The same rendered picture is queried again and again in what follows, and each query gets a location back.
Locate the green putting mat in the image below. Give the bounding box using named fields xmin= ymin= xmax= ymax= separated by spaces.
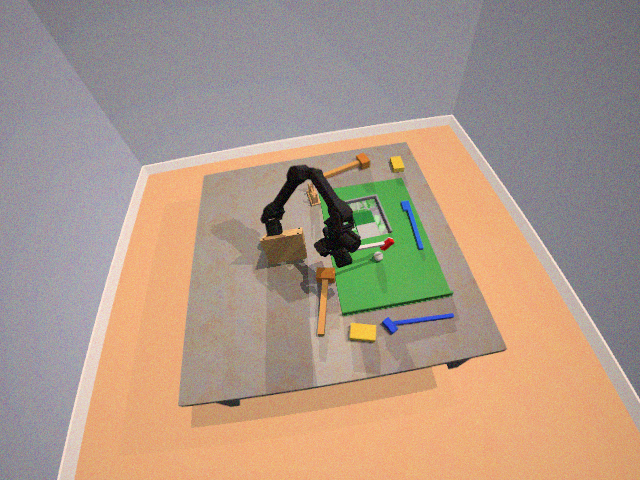
xmin=331 ymin=178 xmax=450 ymax=311

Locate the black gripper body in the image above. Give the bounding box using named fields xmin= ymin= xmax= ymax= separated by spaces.
xmin=322 ymin=226 xmax=353 ymax=268

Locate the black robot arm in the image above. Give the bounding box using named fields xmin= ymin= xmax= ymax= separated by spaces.
xmin=260 ymin=165 xmax=361 ymax=257

